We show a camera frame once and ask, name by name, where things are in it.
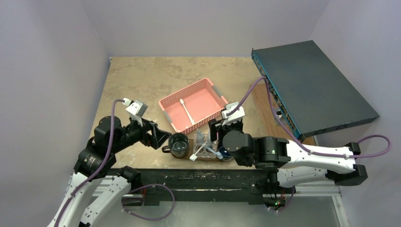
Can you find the oval wooden tray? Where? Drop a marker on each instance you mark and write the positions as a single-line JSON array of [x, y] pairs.
[[191, 145]]

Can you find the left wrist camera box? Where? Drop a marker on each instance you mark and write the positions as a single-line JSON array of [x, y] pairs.
[[135, 110]]

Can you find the pink plastic basket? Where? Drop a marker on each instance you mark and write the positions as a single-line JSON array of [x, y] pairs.
[[202, 99]]

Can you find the black aluminium base frame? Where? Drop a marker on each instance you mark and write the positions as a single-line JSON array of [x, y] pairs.
[[204, 185]]

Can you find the dark green enamel mug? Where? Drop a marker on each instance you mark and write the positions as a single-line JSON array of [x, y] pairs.
[[178, 145]]

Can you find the light blue toothbrush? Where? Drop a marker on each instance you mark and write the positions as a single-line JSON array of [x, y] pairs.
[[217, 153]]

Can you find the dark network switch box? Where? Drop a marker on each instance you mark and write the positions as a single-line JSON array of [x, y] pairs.
[[311, 92]]

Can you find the white red-capped toothpaste tube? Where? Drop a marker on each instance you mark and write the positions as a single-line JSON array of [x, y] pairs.
[[200, 138]]

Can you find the metal bracket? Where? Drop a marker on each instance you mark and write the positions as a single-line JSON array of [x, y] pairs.
[[278, 112]]

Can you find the blue enamel mug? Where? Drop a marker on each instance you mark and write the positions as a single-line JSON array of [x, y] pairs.
[[226, 157]]

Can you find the wooden board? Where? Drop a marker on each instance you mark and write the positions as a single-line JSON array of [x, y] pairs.
[[269, 125]]

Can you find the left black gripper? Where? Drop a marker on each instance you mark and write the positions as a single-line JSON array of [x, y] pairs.
[[156, 137]]

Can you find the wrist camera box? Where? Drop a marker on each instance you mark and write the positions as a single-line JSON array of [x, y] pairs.
[[232, 112], [135, 110]]

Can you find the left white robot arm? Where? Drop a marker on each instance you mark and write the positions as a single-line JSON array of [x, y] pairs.
[[93, 164]]

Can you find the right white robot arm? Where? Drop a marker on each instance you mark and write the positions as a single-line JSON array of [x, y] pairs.
[[287, 163]]

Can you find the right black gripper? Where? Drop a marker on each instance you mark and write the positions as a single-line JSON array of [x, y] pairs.
[[225, 126]]

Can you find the clear plastic holder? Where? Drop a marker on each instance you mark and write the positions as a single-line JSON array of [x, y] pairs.
[[204, 153]]

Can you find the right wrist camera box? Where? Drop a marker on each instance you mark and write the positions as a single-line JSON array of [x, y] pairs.
[[232, 112]]

